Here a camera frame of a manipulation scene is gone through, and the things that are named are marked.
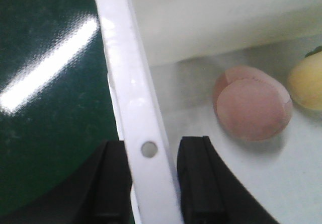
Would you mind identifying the yellow plush ball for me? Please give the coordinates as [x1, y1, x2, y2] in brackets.
[287, 52, 321, 111]

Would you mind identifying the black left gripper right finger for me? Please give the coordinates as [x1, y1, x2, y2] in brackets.
[177, 136, 277, 223]

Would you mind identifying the pink plush ball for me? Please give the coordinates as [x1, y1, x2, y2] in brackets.
[213, 65, 293, 141]

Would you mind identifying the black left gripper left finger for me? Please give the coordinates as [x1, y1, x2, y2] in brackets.
[1, 140, 132, 223]

